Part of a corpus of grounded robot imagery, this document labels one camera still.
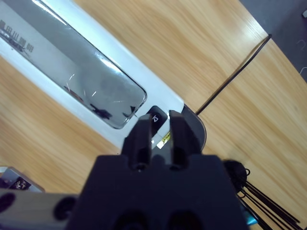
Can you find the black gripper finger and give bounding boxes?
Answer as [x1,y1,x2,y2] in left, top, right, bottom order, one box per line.
[169,109,201,167]
[122,114,153,167]

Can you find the silver grey machine lid lever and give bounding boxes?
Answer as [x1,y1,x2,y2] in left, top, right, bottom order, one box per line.
[0,0,147,130]

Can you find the white capsule coffee machine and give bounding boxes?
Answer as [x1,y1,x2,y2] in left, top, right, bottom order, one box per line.
[0,0,185,149]

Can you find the blue coffee capsule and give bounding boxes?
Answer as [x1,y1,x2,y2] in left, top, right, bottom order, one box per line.
[242,206,259,226]

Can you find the clear water tank dark lid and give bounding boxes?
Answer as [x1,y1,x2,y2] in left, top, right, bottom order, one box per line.
[153,105,207,156]

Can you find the black wire capsule stand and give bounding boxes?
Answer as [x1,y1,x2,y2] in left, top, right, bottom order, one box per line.
[223,160,300,230]

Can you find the black machine power cable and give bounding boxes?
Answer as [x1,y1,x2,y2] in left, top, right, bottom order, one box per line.
[196,34,272,115]

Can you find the white mount block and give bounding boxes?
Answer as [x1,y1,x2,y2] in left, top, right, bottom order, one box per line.
[0,166,45,194]

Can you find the thin white cable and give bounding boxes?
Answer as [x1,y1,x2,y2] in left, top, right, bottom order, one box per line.
[297,39,307,75]

